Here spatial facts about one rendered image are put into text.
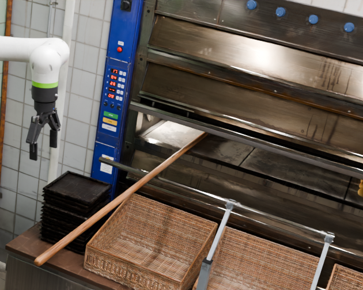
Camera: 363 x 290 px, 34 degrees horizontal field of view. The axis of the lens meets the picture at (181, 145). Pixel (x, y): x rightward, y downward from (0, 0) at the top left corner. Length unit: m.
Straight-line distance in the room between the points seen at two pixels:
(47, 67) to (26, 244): 1.50
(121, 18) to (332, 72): 1.13
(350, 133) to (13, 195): 2.15
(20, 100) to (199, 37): 1.22
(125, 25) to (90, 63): 0.33
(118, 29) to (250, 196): 1.15
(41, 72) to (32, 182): 1.80
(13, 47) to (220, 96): 1.24
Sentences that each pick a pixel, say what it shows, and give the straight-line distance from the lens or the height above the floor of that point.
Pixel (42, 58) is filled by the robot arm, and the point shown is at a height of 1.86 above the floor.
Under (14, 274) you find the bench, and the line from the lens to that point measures 3.44.
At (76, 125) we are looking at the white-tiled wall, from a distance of 3.52.
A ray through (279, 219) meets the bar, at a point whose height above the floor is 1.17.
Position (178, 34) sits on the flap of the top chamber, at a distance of 3.13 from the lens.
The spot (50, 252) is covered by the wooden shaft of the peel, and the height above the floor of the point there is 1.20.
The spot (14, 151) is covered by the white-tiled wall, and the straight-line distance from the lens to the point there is 3.84.
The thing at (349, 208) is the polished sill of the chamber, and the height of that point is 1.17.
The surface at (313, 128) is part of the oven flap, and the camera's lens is 3.02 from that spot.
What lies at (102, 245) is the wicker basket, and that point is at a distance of 3.32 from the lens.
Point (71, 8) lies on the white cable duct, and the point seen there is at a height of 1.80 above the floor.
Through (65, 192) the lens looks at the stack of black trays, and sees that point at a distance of 3.26.
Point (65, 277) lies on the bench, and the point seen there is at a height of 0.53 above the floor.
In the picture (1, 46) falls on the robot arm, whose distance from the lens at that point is 2.28.
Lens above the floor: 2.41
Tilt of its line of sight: 22 degrees down
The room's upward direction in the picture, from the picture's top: 11 degrees clockwise
